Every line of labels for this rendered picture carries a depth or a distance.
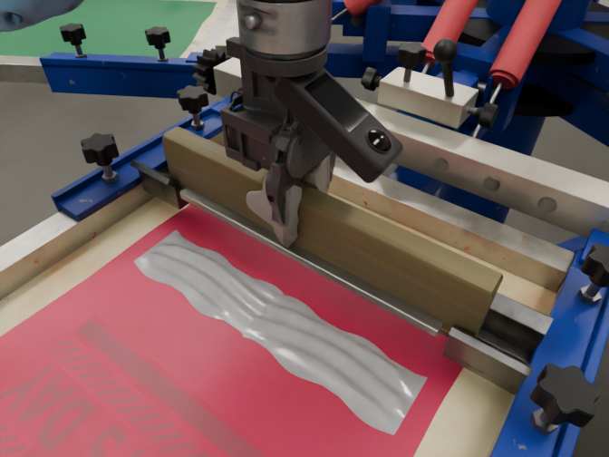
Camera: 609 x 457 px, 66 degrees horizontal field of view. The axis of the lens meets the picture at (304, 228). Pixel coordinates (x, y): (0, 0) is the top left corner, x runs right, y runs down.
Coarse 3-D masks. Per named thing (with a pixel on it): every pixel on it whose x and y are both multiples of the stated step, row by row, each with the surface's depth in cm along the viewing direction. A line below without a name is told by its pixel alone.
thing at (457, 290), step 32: (192, 160) 55; (224, 160) 52; (224, 192) 55; (320, 192) 48; (320, 224) 47; (352, 224) 45; (384, 224) 45; (320, 256) 51; (352, 256) 47; (384, 256) 44; (416, 256) 42; (448, 256) 42; (384, 288) 47; (416, 288) 44; (448, 288) 42; (480, 288) 40; (448, 320) 44; (480, 320) 42
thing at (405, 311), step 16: (192, 192) 58; (208, 208) 56; (224, 208) 56; (240, 224) 54; (256, 224) 54; (272, 240) 52; (288, 256) 52; (304, 256) 51; (320, 272) 50; (336, 272) 49; (352, 288) 48; (368, 288) 48; (384, 304) 46; (400, 304) 46; (416, 320) 45; (432, 320) 45
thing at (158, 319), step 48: (144, 240) 60; (192, 240) 60; (240, 240) 60; (96, 288) 55; (144, 288) 55; (0, 336) 50; (48, 336) 50; (144, 336) 50; (192, 336) 50; (240, 336) 50; (0, 384) 46; (192, 384) 46
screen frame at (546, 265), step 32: (128, 192) 62; (352, 192) 65; (384, 192) 62; (416, 192) 62; (64, 224) 58; (96, 224) 60; (416, 224) 61; (448, 224) 58; (480, 224) 58; (0, 256) 54; (32, 256) 54; (64, 256) 58; (480, 256) 58; (512, 256) 55; (544, 256) 54; (0, 288) 53
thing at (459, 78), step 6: (456, 72) 77; (456, 78) 75; (462, 78) 75; (468, 78) 75; (474, 78) 75; (462, 84) 73; (468, 84) 73; (474, 84) 74; (408, 114) 67; (426, 120) 66; (444, 126) 70
